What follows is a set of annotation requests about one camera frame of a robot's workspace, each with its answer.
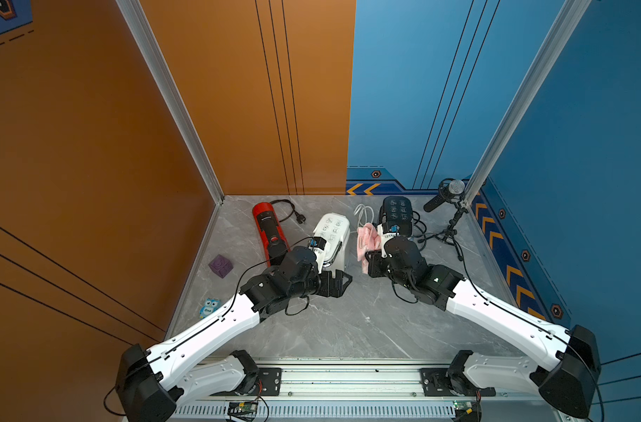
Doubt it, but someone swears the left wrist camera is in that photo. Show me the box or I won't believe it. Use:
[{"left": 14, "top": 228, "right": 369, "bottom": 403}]
[{"left": 307, "top": 236, "right": 327, "bottom": 261}]

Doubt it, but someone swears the black coffee machine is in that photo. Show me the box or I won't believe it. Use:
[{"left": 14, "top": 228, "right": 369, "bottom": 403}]
[{"left": 378, "top": 196, "right": 414, "bottom": 237}]

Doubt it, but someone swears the pink cloth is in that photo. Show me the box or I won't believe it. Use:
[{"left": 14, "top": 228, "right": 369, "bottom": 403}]
[{"left": 357, "top": 223, "right": 381, "bottom": 274}]

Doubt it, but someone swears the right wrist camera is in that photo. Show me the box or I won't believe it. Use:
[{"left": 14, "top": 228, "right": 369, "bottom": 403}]
[{"left": 378, "top": 223, "right": 401, "bottom": 258}]

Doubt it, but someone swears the black microphone on tripod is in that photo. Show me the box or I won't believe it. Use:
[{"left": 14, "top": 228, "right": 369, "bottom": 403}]
[{"left": 420, "top": 178, "right": 467, "bottom": 262}]

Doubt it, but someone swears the green circuit board left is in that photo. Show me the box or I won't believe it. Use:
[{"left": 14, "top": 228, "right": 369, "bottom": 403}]
[{"left": 227, "top": 401, "right": 259, "bottom": 422}]

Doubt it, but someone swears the green circuit board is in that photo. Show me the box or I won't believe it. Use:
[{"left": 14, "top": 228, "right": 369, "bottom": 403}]
[
  {"left": 452, "top": 401, "right": 482, "bottom": 422},
  {"left": 227, "top": 401, "right": 259, "bottom": 422}
]

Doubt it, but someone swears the red coffee machine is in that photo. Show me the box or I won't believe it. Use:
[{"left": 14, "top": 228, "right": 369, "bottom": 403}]
[{"left": 252, "top": 202, "right": 289, "bottom": 267}]

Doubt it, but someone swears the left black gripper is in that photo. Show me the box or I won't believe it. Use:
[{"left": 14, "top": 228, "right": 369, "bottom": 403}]
[{"left": 286, "top": 267, "right": 353, "bottom": 302}]

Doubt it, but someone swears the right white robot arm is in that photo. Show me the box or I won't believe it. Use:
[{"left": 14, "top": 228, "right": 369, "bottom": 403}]
[{"left": 366, "top": 237, "right": 601, "bottom": 420}]

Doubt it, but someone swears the black power plug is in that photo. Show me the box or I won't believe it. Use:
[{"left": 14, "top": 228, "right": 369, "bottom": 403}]
[{"left": 293, "top": 211, "right": 306, "bottom": 224}]

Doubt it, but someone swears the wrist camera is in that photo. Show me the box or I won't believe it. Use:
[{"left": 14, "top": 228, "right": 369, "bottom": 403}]
[
  {"left": 307, "top": 236, "right": 327, "bottom": 261},
  {"left": 378, "top": 223, "right": 401, "bottom": 258}
]

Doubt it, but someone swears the blue owl toy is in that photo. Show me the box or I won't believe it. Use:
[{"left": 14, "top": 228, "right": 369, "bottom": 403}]
[{"left": 199, "top": 298, "right": 221, "bottom": 319}]

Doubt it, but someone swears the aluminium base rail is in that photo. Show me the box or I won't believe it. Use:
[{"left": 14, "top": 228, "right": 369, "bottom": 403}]
[{"left": 166, "top": 360, "right": 572, "bottom": 421}]

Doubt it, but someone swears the black power cable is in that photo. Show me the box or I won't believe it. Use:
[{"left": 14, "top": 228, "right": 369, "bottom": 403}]
[{"left": 408, "top": 210, "right": 433, "bottom": 253}]

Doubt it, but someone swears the white power cable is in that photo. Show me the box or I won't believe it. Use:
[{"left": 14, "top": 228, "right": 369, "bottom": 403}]
[{"left": 353, "top": 203, "right": 375, "bottom": 230}]

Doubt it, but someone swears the purple block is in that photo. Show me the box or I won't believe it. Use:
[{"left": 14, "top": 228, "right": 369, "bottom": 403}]
[{"left": 209, "top": 254, "right": 234, "bottom": 279}]

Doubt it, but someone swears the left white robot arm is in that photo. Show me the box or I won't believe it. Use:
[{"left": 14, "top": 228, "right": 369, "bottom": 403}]
[{"left": 112, "top": 246, "right": 352, "bottom": 421}]

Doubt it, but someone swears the green circuit board right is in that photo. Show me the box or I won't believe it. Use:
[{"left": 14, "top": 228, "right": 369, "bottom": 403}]
[{"left": 452, "top": 401, "right": 482, "bottom": 422}]

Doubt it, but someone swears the white coffee machine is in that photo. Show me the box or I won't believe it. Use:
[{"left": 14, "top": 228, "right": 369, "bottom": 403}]
[{"left": 312, "top": 213, "right": 350, "bottom": 273}]

